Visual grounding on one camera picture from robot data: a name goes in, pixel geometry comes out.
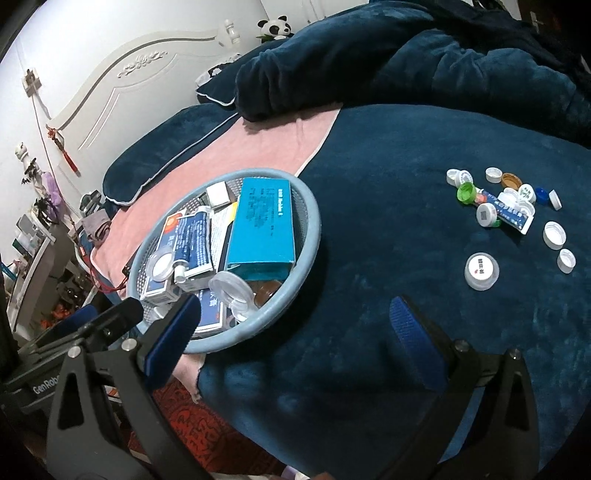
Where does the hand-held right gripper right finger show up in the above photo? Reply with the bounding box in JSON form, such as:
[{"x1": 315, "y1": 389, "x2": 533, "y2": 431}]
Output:
[{"x1": 388, "y1": 295, "x2": 541, "y2": 480}]

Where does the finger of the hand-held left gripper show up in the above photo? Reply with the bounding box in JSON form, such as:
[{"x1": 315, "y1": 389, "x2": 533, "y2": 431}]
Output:
[
  {"x1": 33, "y1": 305, "x2": 101, "y2": 348},
  {"x1": 73, "y1": 298, "x2": 145, "y2": 348}
]

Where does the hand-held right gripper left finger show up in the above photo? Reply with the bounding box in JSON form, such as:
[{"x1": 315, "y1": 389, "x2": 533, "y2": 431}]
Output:
[{"x1": 46, "y1": 293, "x2": 204, "y2": 480}]

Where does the large white bottle cap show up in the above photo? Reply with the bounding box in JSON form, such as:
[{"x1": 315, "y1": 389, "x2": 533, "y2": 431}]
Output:
[{"x1": 147, "y1": 249, "x2": 178, "y2": 282}]

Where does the clear round lid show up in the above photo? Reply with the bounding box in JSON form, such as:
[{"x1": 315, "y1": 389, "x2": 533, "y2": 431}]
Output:
[{"x1": 209, "y1": 271, "x2": 257, "y2": 324}]

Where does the pile of white bottle caps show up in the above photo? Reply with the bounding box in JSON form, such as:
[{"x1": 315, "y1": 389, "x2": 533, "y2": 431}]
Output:
[{"x1": 445, "y1": 167, "x2": 578, "y2": 291}]

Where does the blue mesh basket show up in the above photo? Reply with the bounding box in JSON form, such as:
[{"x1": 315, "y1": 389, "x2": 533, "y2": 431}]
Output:
[{"x1": 128, "y1": 168, "x2": 321, "y2": 354}]

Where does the small white blue medicine box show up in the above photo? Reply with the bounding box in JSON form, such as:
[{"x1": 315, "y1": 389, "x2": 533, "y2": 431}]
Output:
[{"x1": 191, "y1": 288, "x2": 238, "y2": 335}]

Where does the narrow white blue medicine box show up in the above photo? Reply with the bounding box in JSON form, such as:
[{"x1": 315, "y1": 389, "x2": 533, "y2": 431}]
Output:
[{"x1": 141, "y1": 277, "x2": 183, "y2": 305}]

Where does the white shelf unit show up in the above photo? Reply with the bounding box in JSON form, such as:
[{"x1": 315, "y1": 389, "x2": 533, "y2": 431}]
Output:
[{"x1": 0, "y1": 217, "x2": 79, "y2": 333}]

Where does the grey cloth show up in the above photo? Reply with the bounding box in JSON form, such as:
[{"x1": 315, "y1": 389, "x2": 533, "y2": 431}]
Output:
[{"x1": 76, "y1": 215, "x2": 114, "y2": 245}]

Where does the red patterned rug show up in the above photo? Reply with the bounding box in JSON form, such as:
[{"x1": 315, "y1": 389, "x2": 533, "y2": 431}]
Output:
[{"x1": 106, "y1": 364, "x2": 287, "y2": 480}]

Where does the white blue ointment tube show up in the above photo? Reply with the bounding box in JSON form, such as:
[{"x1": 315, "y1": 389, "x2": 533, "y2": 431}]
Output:
[{"x1": 173, "y1": 208, "x2": 218, "y2": 284}]

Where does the yellow white medicine box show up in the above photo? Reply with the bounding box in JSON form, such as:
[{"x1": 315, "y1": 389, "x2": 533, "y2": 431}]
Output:
[{"x1": 210, "y1": 200, "x2": 241, "y2": 273}]

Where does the purple hanging ornament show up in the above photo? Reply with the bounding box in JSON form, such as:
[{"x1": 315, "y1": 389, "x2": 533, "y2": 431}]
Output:
[{"x1": 44, "y1": 172, "x2": 63, "y2": 206}]

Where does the dark blue bedsheet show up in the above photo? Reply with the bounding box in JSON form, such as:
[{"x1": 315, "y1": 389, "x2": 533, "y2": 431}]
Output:
[{"x1": 196, "y1": 104, "x2": 591, "y2": 480}]

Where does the teal medicine box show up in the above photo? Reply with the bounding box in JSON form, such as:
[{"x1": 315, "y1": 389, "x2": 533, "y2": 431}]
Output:
[{"x1": 224, "y1": 178, "x2": 296, "y2": 282}]

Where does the silver foil box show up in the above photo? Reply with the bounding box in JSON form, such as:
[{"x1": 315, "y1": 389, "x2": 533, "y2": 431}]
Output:
[{"x1": 205, "y1": 182, "x2": 241, "y2": 208}]

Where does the small blue white tube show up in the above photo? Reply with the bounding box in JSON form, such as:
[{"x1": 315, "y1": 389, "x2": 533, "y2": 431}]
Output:
[{"x1": 475, "y1": 188, "x2": 536, "y2": 236}]

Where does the dark blue pillow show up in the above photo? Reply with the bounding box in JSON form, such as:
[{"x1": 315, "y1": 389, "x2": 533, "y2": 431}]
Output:
[
  {"x1": 196, "y1": 53, "x2": 250, "y2": 107},
  {"x1": 102, "y1": 104, "x2": 241, "y2": 206}
]

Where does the red knot ornament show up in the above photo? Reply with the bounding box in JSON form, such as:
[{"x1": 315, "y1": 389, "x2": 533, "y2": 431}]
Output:
[{"x1": 46, "y1": 124, "x2": 81, "y2": 176}]

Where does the pink towel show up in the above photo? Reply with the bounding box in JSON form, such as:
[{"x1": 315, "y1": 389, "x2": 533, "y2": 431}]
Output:
[{"x1": 88, "y1": 105, "x2": 342, "y2": 402}]

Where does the white headboard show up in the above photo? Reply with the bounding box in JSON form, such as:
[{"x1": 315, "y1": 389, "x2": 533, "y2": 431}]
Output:
[{"x1": 46, "y1": 18, "x2": 262, "y2": 153}]

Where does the dark blue duvet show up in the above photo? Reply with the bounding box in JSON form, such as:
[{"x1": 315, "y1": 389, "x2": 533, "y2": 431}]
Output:
[{"x1": 235, "y1": 0, "x2": 591, "y2": 148}]

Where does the panda plush toy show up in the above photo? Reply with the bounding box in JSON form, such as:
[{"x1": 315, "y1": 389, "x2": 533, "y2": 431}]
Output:
[{"x1": 256, "y1": 17, "x2": 294, "y2": 43}]

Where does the red charging cable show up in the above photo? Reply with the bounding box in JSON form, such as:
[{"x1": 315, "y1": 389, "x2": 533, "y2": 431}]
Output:
[{"x1": 28, "y1": 90, "x2": 134, "y2": 294}]

